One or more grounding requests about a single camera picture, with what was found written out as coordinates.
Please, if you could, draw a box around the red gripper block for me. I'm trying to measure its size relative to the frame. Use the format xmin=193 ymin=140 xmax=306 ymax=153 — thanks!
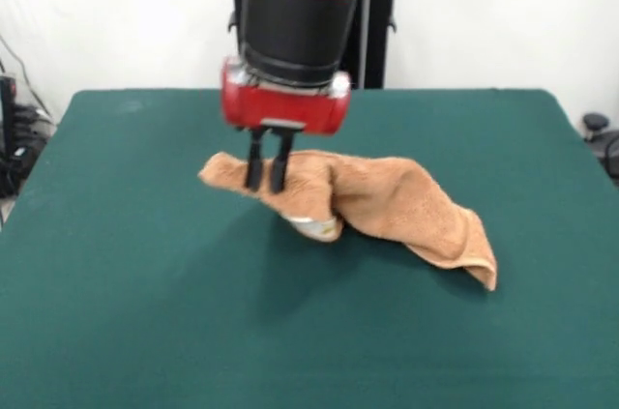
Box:
xmin=221 ymin=55 xmax=352 ymax=195

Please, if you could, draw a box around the tan terry towel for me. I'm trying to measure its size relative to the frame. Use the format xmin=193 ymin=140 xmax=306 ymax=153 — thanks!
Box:
xmin=197 ymin=150 xmax=498 ymax=292

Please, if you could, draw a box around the dark green table cloth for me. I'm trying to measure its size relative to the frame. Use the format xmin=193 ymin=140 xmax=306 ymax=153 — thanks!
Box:
xmin=0 ymin=87 xmax=619 ymax=409

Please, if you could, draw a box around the black equipment box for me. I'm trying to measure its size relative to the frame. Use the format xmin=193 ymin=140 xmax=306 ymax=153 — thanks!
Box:
xmin=0 ymin=73 xmax=19 ymax=159

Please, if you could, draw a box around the black office chair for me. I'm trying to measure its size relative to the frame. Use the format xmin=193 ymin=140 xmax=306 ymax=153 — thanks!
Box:
xmin=581 ymin=112 xmax=619 ymax=188

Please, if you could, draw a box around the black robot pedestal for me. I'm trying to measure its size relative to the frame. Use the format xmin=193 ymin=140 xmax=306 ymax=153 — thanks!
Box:
xmin=211 ymin=0 xmax=418 ymax=90

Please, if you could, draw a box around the black cable bundle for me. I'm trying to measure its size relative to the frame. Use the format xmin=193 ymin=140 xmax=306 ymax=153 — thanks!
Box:
xmin=0 ymin=103 xmax=55 ymax=200

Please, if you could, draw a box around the grey wall cable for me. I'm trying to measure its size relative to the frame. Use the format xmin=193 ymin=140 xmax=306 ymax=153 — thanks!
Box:
xmin=0 ymin=34 xmax=54 ymax=120

